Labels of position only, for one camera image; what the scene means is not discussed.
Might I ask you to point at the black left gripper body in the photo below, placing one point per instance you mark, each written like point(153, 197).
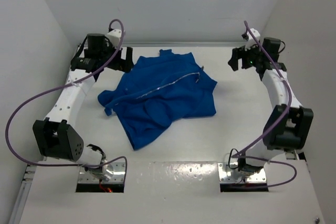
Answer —
point(108, 49)

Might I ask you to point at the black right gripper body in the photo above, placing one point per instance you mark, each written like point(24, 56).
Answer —
point(251, 58)

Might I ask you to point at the blue zip-up vest jacket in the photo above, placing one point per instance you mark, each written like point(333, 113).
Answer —
point(158, 91)

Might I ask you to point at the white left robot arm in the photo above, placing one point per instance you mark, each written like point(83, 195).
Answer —
point(55, 135)

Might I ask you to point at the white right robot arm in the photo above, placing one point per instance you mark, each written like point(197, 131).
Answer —
point(289, 123)

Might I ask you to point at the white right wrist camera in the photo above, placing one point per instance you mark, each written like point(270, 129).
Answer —
point(250, 37)

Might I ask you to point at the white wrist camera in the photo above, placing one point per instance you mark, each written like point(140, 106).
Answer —
point(250, 37)
point(115, 36)

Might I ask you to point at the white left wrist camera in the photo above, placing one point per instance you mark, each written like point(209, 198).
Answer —
point(115, 36)

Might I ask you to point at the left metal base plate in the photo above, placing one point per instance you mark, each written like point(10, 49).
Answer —
point(114, 173)

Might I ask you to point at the metal base plate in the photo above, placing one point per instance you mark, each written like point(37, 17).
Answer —
point(233, 176)
point(114, 173)

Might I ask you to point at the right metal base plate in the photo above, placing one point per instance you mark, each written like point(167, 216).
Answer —
point(233, 176)

